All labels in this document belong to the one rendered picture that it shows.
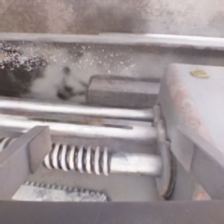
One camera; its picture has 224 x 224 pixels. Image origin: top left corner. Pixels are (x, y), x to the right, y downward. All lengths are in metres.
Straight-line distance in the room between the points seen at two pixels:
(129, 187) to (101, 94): 0.26
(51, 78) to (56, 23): 0.43
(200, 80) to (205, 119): 0.10
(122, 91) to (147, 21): 0.49
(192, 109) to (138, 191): 0.18
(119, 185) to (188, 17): 0.78
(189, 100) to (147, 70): 0.29
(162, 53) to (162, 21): 0.41
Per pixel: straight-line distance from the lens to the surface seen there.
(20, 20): 1.03
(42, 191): 0.31
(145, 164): 0.23
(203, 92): 0.25
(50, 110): 0.35
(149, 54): 0.48
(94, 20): 0.88
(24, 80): 0.62
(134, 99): 0.46
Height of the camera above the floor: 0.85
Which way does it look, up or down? 51 degrees down
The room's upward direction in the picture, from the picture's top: 170 degrees counter-clockwise
